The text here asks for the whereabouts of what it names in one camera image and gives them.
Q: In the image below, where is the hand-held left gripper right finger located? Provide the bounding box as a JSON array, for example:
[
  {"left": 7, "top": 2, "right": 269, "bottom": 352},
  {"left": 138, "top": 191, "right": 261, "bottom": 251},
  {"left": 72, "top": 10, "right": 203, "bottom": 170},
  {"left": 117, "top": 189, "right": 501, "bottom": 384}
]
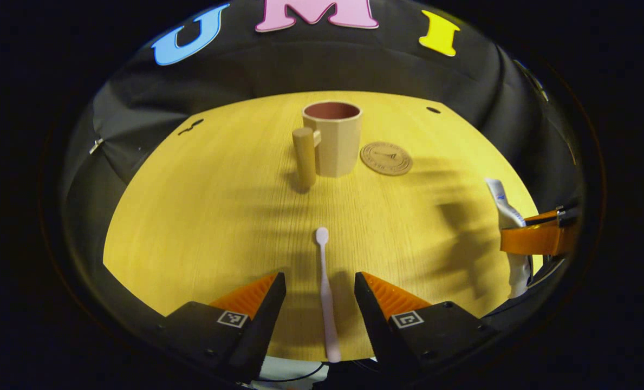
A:
[{"left": 354, "top": 271, "right": 499, "bottom": 380}]

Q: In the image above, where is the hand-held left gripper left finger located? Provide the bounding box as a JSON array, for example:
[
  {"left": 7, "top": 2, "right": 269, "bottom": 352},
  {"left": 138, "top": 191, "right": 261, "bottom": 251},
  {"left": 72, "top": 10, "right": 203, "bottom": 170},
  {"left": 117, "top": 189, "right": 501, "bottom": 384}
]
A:
[{"left": 162, "top": 272, "right": 288, "bottom": 384}]

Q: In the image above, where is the white toothpaste tube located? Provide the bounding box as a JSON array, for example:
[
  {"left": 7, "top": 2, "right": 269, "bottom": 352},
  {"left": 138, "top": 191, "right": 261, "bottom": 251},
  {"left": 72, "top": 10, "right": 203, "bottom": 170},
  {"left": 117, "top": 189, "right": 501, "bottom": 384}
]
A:
[{"left": 485, "top": 178, "right": 534, "bottom": 300}]

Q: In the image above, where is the round brown coaster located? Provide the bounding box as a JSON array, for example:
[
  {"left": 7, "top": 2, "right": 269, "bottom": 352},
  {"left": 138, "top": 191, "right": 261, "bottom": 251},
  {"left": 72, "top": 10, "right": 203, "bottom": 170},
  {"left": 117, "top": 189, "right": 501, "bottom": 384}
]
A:
[{"left": 360, "top": 141, "right": 413, "bottom": 177}]

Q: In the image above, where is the beige cup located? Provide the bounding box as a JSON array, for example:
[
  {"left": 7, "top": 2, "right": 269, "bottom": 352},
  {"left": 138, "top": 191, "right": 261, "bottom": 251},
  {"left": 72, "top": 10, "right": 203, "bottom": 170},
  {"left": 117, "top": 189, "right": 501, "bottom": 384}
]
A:
[{"left": 292, "top": 101, "right": 363, "bottom": 189}]

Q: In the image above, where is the white garment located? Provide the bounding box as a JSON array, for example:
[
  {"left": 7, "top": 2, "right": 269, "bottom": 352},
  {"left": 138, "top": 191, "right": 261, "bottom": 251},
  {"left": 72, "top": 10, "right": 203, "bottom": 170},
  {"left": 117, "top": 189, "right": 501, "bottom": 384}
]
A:
[{"left": 254, "top": 356, "right": 325, "bottom": 389}]

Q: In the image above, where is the black backdrop cloth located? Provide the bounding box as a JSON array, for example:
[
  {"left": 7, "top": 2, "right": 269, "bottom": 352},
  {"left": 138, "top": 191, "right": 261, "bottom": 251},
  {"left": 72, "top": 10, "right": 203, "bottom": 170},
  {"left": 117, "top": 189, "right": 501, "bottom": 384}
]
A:
[{"left": 62, "top": 0, "right": 587, "bottom": 326}]

